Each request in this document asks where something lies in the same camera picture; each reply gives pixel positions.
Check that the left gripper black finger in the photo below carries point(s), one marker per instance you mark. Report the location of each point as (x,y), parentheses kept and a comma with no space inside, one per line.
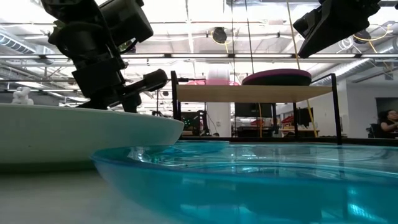
(132,104)
(152,81)

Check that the transparent pink plate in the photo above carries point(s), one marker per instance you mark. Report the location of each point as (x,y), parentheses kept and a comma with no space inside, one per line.
(214,84)
(214,81)

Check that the sage green plate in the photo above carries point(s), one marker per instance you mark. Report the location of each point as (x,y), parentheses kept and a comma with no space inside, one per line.
(77,137)

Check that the purple plate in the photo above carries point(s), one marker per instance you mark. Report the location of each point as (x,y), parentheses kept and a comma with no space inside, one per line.
(276,74)

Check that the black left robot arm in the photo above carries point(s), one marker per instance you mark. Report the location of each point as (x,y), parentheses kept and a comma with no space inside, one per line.
(68,9)

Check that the white humanoid robot figure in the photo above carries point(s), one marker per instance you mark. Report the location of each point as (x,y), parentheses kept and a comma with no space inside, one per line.
(22,96)

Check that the white round pillar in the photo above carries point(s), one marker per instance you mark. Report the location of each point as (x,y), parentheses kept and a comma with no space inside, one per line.
(219,119)

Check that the small black monitor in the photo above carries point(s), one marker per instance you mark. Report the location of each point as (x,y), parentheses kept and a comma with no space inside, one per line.
(304,116)

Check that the wide black monitor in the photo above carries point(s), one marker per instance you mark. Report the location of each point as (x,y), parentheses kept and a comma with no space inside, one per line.
(253,110)

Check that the red object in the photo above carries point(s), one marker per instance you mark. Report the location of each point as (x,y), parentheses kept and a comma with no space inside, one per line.
(287,120)

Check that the person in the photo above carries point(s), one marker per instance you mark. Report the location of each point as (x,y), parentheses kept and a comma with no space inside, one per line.
(388,124)

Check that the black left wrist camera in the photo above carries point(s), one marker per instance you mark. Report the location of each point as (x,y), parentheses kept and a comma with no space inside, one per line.
(127,21)

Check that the wooden shelf with black frame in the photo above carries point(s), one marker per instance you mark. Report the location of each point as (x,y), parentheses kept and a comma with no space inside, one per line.
(248,93)

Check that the black aluminium table frame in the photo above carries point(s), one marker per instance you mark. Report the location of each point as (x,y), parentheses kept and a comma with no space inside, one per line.
(367,140)

